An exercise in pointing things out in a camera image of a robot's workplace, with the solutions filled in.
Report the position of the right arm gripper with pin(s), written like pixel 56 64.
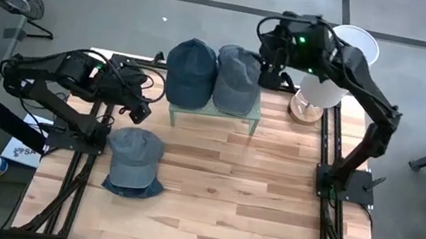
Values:
pixel 276 47

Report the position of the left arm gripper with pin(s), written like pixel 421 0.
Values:
pixel 131 85

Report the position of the slate grey baseball cap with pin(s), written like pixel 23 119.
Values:
pixel 237 80

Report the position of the dark charcoal baseball cap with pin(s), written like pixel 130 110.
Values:
pixel 190 71

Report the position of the light grey baseball cap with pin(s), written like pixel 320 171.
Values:
pixel 133 158

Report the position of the navy blue baseball cap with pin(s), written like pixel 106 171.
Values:
pixel 154 189

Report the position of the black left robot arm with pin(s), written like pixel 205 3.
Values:
pixel 51 64

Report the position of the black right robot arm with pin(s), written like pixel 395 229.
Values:
pixel 374 104

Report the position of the black table clamp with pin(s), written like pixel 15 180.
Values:
pixel 290 82
pixel 158 58

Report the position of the white shade table lamp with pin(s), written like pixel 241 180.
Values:
pixel 323 92

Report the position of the green perforated metal shelf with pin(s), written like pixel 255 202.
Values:
pixel 239 118

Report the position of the black angled support bar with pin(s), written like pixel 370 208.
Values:
pixel 10 121

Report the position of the white printed box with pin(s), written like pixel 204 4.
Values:
pixel 20 153

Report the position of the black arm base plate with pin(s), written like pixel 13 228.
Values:
pixel 60 140
pixel 353 195

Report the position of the black aluminium table frame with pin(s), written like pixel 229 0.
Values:
pixel 87 165

